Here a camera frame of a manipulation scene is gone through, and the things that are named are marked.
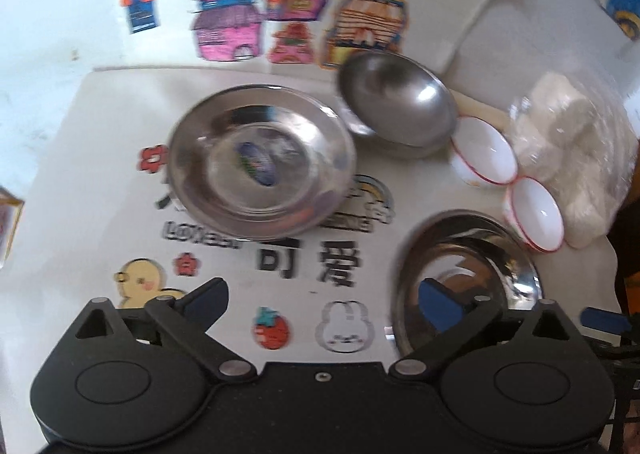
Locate white bowl with red rim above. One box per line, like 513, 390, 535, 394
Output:
451, 115, 518, 186
504, 177, 566, 253

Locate plastic bag of white rolls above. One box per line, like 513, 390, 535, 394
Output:
509, 72, 638, 249

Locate steel plate with sticker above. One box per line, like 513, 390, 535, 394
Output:
166, 85, 357, 241

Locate printed canvas cloth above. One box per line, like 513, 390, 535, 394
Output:
0, 65, 621, 370

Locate steel bowl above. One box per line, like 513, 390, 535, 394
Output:
336, 52, 458, 159

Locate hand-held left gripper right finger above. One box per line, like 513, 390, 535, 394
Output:
389, 278, 576, 381

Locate plain steel plate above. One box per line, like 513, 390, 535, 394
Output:
391, 210, 543, 357

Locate house drawing sheet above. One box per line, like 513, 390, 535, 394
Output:
105, 0, 501, 80

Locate yellow-edged box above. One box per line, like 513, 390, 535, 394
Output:
0, 187, 25, 270

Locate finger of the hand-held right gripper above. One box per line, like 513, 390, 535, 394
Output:
580, 307, 640, 350

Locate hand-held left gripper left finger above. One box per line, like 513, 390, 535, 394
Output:
75, 278, 256, 381

